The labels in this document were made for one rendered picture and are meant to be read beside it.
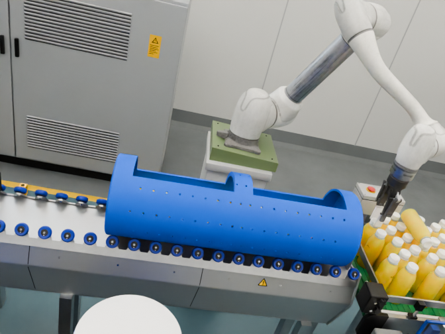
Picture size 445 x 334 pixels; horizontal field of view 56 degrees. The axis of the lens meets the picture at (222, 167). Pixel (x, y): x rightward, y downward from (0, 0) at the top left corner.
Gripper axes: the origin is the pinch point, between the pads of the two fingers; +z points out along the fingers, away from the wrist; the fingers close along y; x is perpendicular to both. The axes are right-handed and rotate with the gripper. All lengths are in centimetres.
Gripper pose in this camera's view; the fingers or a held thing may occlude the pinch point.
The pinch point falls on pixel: (378, 217)
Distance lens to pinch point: 182.9
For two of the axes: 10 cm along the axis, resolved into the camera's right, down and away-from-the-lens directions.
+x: 9.8, 1.6, 1.5
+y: 0.4, 5.4, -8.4
